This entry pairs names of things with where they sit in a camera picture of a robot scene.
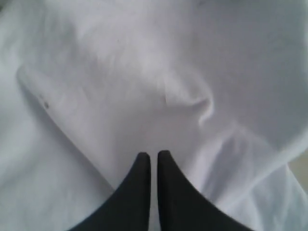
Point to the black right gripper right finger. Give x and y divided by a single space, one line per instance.
181 206

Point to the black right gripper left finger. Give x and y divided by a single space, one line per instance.
128 208

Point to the white t-shirt red print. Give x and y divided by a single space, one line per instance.
85 85

